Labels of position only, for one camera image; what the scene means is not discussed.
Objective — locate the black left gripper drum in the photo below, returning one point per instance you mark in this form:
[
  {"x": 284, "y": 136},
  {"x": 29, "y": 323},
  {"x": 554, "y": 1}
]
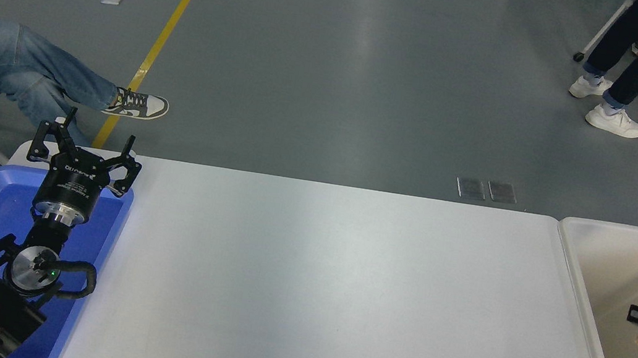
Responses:
[{"x": 71, "y": 185}]

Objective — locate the silver floor plate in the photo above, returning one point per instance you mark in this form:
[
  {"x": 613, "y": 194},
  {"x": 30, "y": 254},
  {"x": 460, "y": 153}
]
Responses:
[
  {"x": 502, "y": 192},
  {"x": 471, "y": 188}
]

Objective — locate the white frame leg with caster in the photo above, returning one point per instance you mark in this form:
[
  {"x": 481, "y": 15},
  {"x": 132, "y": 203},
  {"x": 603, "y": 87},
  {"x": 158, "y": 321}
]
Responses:
[{"x": 578, "y": 55}]

